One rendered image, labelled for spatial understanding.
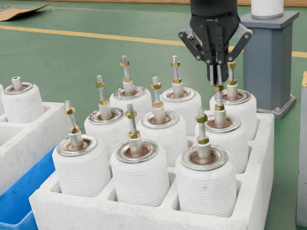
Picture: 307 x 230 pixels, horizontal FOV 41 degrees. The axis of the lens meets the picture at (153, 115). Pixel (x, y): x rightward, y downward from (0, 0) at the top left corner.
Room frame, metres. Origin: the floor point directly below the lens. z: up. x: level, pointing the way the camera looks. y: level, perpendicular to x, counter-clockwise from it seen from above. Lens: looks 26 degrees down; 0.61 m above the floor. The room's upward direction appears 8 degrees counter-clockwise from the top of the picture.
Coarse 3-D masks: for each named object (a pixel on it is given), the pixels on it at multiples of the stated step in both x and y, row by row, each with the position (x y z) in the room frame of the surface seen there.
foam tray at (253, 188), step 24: (264, 120) 0.78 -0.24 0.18; (192, 144) 0.74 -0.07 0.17; (264, 144) 0.68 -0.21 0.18; (168, 168) 0.64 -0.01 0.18; (264, 168) 0.64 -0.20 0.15; (48, 192) 0.62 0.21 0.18; (168, 192) 0.57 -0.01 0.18; (240, 192) 0.55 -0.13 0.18; (264, 192) 0.64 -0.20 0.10; (48, 216) 0.60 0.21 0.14; (72, 216) 0.57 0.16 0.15; (96, 216) 0.55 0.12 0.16; (120, 216) 0.54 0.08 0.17; (144, 216) 0.52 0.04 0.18; (168, 216) 0.51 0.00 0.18; (192, 216) 0.50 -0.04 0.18; (216, 216) 0.49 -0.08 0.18; (240, 216) 0.49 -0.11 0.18; (264, 216) 0.64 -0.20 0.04
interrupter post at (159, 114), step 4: (156, 108) 0.70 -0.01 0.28; (160, 108) 0.70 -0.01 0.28; (156, 112) 0.70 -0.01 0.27; (160, 112) 0.70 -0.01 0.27; (164, 112) 0.70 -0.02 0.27; (156, 116) 0.70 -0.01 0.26; (160, 116) 0.70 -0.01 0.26; (164, 116) 0.70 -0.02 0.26; (156, 120) 0.70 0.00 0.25; (160, 120) 0.70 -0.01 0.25; (164, 120) 0.70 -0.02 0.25
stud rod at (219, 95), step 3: (216, 78) 0.66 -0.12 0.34; (216, 81) 0.66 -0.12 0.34; (216, 84) 0.66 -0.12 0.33; (216, 93) 0.66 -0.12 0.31; (219, 93) 0.66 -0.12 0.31; (216, 96) 0.66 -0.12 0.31; (219, 96) 0.66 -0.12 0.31; (219, 99) 0.66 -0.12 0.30; (219, 102) 0.66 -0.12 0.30; (219, 105) 0.66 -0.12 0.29
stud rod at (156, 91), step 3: (153, 78) 0.71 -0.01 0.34; (156, 78) 0.71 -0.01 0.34; (153, 81) 0.71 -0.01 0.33; (156, 81) 0.71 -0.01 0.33; (153, 84) 0.71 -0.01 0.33; (156, 84) 0.70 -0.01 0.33; (156, 90) 0.70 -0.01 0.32; (156, 93) 0.71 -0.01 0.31; (156, 96) 0.71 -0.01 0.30; (159, 96) 0.71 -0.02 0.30; (156, 99) 0.71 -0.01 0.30; (159, 99) 0.71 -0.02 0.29; (156, 102) 0.71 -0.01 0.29; (159, 102) 0.71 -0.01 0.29
